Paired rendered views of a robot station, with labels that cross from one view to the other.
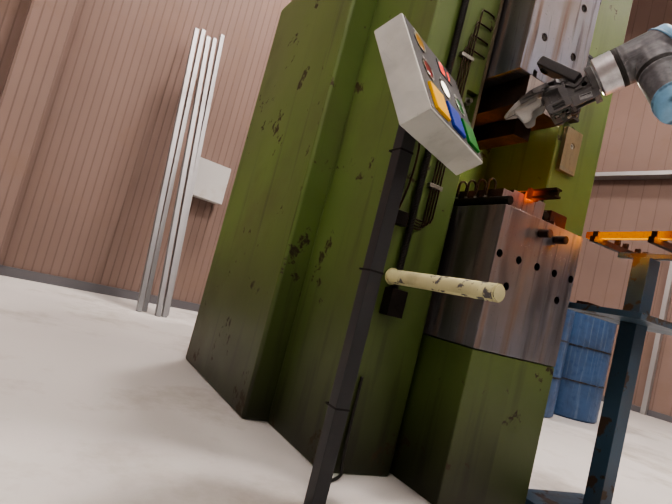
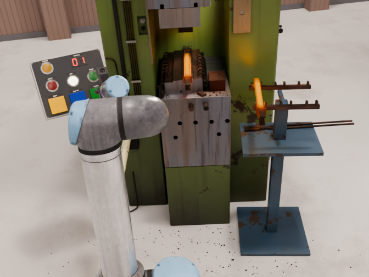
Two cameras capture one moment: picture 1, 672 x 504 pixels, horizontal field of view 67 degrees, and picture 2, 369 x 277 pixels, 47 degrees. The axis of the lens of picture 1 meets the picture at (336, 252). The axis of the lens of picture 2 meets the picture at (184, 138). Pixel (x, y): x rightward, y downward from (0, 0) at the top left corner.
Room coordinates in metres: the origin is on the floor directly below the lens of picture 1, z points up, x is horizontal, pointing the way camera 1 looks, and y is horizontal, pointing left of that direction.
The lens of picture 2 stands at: (-0.12, -1.55, 1.95)
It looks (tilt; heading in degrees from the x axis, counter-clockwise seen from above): 33 degrees down; 30
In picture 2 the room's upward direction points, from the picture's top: 4 degrees counter-clockwise
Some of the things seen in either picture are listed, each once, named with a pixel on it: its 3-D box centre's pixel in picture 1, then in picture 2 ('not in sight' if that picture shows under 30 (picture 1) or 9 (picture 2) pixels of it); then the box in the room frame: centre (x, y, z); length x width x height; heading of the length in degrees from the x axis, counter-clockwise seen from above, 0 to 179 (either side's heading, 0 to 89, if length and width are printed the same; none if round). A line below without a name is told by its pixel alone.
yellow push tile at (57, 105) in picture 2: (437, 102); (57, 105); (1.14, -0.14, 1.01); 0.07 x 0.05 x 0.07; 143
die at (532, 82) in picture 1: (499, 112); (179, 5); (1.82, -0.45, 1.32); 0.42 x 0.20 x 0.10; 28
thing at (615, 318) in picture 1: (634, 321); (279, 138); (1.75, -1.05, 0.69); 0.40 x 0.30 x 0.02; 115
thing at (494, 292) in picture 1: (438, 283); (124, 150); (1.39, -0.29, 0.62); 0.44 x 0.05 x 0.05; 28
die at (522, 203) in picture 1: (477, 206); (183, 69); (1.82, -0.45, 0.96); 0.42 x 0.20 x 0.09; 28
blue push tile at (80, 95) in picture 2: (454, 120); (78, 100); (1.22, -0.20, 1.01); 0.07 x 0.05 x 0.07; 143
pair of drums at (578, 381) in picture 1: (548, 355); not in sight; (4.48, -2.03, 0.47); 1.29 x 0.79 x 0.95; 137
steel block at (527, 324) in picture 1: (469, 280); (194, 109); (1.85, -0.50, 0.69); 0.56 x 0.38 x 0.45; 28
